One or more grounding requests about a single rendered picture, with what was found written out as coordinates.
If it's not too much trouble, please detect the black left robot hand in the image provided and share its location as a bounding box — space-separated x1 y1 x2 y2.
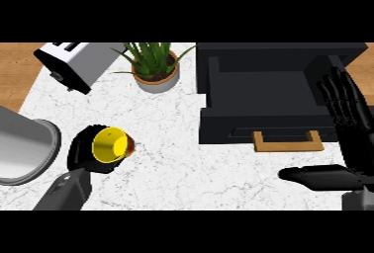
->
65 124 129 175

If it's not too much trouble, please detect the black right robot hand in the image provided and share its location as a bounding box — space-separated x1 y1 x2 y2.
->
278 66 374 193

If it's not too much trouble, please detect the yellow cup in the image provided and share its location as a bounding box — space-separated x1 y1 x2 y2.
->
90 126 137 164

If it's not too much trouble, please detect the dark grey open drawer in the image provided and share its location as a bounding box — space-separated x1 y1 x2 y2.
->
197 54 347 145

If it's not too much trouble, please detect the grey metal pot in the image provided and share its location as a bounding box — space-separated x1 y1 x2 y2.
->
0 106 62 187

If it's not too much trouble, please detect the white toaster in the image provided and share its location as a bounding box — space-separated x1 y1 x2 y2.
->
32 42 129 96

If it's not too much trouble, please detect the dark grey cabinet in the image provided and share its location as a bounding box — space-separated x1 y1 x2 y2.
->
195 42 370 97

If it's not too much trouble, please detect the potted green plant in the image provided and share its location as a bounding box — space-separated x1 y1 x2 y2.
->
109 42 197 94

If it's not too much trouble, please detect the wooden drawer handle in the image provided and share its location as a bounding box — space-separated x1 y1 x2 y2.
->
251 129 325 153

